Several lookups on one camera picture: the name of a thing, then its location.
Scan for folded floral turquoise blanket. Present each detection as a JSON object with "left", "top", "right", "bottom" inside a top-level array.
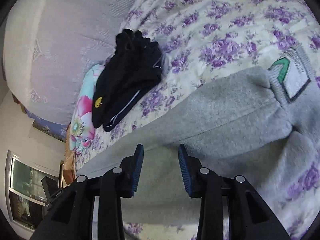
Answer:
[{"left": 69, "top": 64, "right": 105, "bottom": 155}]

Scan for purple floral bed quilt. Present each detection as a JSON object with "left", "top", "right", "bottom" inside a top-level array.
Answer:
[{"left": 76, "top": 0, "right": 319, "bottom": 239}]

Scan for grey fleece pants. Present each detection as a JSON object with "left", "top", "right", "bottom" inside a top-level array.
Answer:
[{"left": 79, "top": 45, "right": 319, "bottom": 225}]

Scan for window with white frame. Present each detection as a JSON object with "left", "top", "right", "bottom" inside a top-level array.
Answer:
[{"left": 5, "top": 150, "right": 59, "bottom": 232}]

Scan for brown orange pillow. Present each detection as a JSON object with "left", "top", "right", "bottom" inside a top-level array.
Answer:
[{"left": 63, "top": 125, "right": 76, "bottom": 185}]

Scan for folded black pants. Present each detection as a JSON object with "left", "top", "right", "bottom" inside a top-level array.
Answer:
[{"left": 92, "top": 29, "right": 163, "bottom": 132}]

